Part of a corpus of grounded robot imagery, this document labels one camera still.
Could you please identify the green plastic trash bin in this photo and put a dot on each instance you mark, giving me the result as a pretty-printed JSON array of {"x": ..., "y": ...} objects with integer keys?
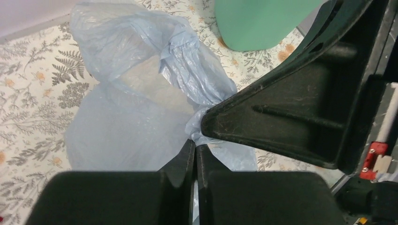
[{"x": 250, "y": 25}]

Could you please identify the light blue plastic trash bag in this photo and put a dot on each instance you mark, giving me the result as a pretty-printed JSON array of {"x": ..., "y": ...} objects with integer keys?
[{"x": 156, "y": 80}]

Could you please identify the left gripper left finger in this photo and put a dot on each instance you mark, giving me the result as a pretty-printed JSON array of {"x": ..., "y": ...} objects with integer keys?
[{"x": 163, "y": 197}]

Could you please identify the floral patterned table mat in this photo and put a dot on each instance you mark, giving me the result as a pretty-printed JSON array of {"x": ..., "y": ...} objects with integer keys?
[{"x": 42, "y": 83}]

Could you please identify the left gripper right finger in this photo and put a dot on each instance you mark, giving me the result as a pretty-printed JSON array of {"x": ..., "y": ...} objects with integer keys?
[{"x": 262, "y": 198}]

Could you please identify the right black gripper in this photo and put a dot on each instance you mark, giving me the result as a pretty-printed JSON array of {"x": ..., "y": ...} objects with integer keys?
[{"x": 332, "y": 103}]

